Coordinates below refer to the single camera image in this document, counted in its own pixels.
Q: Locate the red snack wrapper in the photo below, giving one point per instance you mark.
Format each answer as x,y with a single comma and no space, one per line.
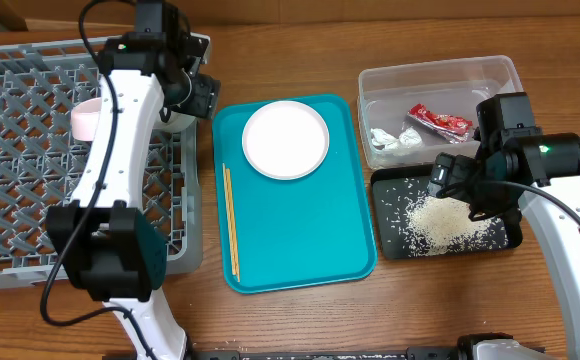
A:
452,128

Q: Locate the wooden chopstick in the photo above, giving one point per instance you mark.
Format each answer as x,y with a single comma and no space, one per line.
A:
229,225
232,223

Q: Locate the black waste tray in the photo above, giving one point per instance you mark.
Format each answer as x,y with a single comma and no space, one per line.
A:
512,235

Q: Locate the white tissue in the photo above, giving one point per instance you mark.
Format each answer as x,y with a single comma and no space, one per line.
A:
408,139

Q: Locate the teal plastic tray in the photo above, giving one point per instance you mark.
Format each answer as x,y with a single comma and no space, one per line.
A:
311,231

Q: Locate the small pink-white plate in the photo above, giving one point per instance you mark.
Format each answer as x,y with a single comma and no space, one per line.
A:
84,119

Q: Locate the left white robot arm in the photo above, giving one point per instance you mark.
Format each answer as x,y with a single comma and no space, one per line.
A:
149,78

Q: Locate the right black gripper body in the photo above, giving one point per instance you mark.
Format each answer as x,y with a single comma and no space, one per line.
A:
493,201

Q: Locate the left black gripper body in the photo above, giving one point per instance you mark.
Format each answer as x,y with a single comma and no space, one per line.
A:
203,96

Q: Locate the large white plate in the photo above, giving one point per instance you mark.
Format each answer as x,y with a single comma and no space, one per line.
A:
285,140

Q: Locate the grey dishwasher rack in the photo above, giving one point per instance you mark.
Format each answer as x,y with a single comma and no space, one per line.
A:
41,163

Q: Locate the grey-green bowl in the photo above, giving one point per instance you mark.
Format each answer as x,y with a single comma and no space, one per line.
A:
173,122

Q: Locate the white rice pile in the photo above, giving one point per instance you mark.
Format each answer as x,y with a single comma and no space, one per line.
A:
445,225

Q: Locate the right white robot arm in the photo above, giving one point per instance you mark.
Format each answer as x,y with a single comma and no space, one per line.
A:
519,173

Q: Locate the clear plastic bin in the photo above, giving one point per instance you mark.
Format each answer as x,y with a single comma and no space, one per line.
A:
452,87

